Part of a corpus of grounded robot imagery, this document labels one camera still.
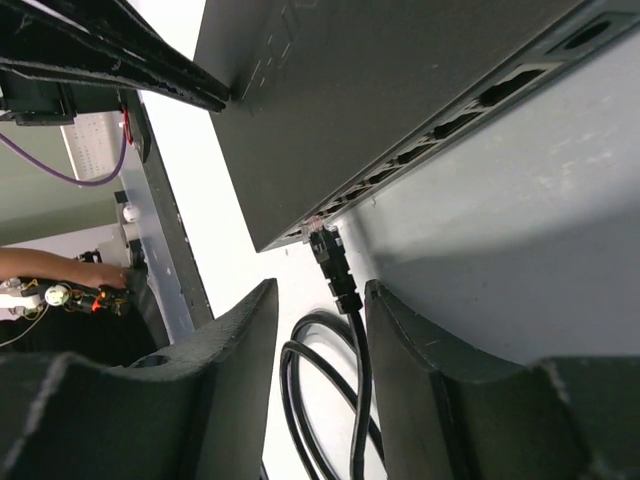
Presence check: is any operator hand in background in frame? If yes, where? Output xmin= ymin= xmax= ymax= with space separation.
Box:
xmin=83 ymin=263 xmax=128 ymax=289

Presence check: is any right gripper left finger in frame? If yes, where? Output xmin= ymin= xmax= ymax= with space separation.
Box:
xmin=1 ymin=279 xmax=278 ymax=479

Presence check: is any black network switch box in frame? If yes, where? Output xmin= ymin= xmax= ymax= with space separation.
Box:
xmin=195 ymin=1 xmax=639 ymax=251

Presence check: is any leader arm teleoperation handle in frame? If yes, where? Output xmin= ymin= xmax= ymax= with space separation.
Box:
xmin=1 ymin=278 xmax=131 ymax=320

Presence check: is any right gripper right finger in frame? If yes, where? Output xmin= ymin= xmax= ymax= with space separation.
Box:
xmin=365 ymin=281 xmax=639 ymax=479

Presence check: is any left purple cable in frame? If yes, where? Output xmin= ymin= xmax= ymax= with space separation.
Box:
xmin=0 ymin=112 xmax=129 ymax=189

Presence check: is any operator forearm in background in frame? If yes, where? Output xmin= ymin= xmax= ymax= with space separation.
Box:
xmin=1 ymin=247 xmax=97 ymax=285

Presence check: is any black ethernet cable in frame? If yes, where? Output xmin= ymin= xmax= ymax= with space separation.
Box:
xmin=279 ymin=217 xmax=386 ymax=480

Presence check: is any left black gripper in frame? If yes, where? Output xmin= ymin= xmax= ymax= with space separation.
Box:
xmin=1 ymin=1 xmax=230 ymax=126

